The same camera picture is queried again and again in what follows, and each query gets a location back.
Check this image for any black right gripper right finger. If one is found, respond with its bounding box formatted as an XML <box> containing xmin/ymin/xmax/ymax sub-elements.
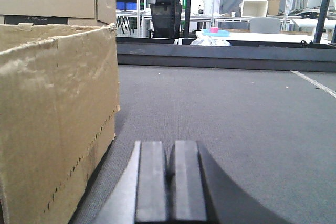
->
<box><xmin>169</xmin><ymin>141</ymin><xmax>287</xmax><ymax>223</ymax></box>

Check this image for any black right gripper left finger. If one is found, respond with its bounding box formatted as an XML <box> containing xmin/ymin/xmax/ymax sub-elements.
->
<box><xmin>93</xmin><ymin>141</ymin><xmax>168</xmax><ymax>223</ymax></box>

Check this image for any brown cardboard box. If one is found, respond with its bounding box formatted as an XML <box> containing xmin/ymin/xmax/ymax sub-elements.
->
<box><xmin>1</xmin><ymin>24</ymin><xmax>120</xmax><ymax>223</ymax></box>
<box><xmin>1</xmin><ymin>0</ymin><xmax>116</xmax><ymax>26</ymax></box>

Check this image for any crumpled plastic bag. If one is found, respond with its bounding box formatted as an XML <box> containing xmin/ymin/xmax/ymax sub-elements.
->
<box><xmin>190</xmin><ymin>36</ymin><xmax>231</xmax><ymax>47</ymax></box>

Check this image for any light blue tray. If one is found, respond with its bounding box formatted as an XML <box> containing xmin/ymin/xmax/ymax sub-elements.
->
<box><xmin>201</xmin><ymin>29</ymin><xmax>230</xmax><ymax>37</ymax></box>

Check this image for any small pink box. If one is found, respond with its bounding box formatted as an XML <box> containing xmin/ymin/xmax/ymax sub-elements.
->
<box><xmin>209</xmin><ymin>27</ymin><xmax>218</xmax><ymax>33</ymax></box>

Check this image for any grey chair back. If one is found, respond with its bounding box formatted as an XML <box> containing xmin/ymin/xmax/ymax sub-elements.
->
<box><xmin>249</xmin><ymin>17</ymin><xmax>281</xmax><ymax>34</ymax></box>

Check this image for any black office chair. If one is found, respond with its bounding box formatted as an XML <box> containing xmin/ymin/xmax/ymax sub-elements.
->
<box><xmin>150</xmin><ymin>0</ymin><xmax>182</xmax><ymax>38</ymax></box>

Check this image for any white plastic bin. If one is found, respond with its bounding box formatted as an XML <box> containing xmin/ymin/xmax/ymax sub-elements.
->
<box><xmin>239</xmin><ymin>0</ymin><xmax>268</xmax><ymax>18</ymax></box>

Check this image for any blue storage crate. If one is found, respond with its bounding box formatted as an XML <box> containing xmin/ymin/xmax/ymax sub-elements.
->
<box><xmin>116</xmin><ymin>1</ymin><xmax>137</xmax><ymax>11</ymax></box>

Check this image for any distant open cardboard box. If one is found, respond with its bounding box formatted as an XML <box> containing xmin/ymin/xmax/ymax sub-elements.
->
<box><xmin>258</xmin><ymin>0</ymin><xmax>281</xmax><ymax>16</ymax></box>

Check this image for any closed brown cardboard box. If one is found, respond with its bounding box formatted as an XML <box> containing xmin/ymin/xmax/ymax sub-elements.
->
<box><xmin>1</xmin><ymin>0</ymin><xmax>116</xmax><ymax>26</ymax></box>

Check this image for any dark metal shelf rail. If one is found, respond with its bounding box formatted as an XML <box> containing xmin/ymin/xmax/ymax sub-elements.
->
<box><xmin>117</xmin><ymin>37</ymin><xmax>335</xmax><ymax>73</ymax></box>

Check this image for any dark metal shelf post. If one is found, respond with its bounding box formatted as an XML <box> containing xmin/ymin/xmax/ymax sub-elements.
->
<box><xmin>313</xmin><ymin>0</ymin><xmax>330</xmax><ymax>44</ymax></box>

